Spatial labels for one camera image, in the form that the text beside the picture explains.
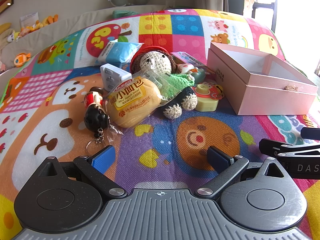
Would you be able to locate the packaged bread bun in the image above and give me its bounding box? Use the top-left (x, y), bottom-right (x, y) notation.
top-left (104, 70), bottom-right (173, 137)

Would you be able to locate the black metal frame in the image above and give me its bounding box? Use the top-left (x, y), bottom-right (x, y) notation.
top-left (251, 0), bottom-right (279, 28)

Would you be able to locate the crochet doll with red hat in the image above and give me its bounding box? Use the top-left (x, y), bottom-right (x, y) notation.
top-left (130, 45), bottom-right (198, 119)

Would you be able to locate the yellow long-eared plush toy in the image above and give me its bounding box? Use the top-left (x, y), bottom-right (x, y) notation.
top-left (0, 22), bottom-right (13, 34)

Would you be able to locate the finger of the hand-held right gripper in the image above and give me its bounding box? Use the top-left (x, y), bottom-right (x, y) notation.
top-left (259, 138), bottom-right (320, 162)
top-left (301, 127), bottom-right (320, 140)

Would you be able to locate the pale yellow plastic case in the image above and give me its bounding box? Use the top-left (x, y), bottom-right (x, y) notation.
top-left (194, 96), bottom-right (220, 112)

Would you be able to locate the yellow toy with red cap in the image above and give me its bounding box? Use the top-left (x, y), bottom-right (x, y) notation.
top-left (192, 82), bottom-right (225, 100)

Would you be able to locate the colourful cartoon printed play mat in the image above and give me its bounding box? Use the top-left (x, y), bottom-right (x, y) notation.
top-left (0, 8), bottom-right (320, 240)

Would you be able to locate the white power adapter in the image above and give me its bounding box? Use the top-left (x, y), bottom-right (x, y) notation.
top-left (100, 64), bottom-right (132, 92)

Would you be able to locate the figurine keychain with black hair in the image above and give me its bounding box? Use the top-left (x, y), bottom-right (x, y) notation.
top-left (83, 87), bottom-right (110, 158)

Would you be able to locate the teal cloth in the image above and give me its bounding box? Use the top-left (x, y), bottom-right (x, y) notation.
top-left (112, 10), bottom-right (140, 18)

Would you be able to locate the green plastic toy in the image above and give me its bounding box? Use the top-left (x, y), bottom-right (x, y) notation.
top-left (186, 67), bottom-right (207, 84)

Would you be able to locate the white paper card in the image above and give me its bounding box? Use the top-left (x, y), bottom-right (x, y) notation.
top-left (19, 11), bottom-right (39, 27)

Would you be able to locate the orange fish plush toy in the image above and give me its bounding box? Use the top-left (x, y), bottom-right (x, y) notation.
top-left (13, 52), bottom-right (32, 67)

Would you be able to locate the pink cardboard box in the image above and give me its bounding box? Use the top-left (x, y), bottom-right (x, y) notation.
top-left (207, 42), bottom-right (318, 115)

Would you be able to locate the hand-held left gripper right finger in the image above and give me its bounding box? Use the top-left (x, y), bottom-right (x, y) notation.
top-left (196, 146), bottom-right (290, 201)

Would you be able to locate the blue tissue pack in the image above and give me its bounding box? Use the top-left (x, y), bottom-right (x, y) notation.
top-left (97, 41), bottom-right (145, 68)

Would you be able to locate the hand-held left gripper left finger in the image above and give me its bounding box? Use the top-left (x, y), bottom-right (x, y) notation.
top-left (37, 145), bottom-right (127, 201)

